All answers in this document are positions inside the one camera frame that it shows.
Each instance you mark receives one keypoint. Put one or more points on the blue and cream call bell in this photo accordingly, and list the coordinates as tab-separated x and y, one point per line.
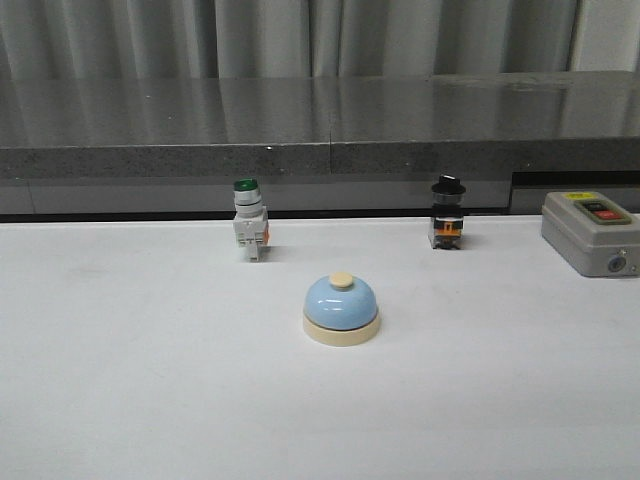
341	310

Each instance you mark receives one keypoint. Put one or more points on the grey granite counter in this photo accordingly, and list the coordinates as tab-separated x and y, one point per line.
319	147

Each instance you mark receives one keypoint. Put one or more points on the grey pleated curtain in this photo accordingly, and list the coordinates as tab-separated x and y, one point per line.
238	39

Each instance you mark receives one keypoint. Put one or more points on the green pushbutton switch, white body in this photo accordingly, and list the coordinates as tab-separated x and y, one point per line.
251	225

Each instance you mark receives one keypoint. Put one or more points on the black rotary selector switch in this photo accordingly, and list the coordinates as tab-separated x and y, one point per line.
447	219

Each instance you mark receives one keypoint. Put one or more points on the grey on-off switch box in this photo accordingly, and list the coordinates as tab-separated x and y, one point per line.
596	236

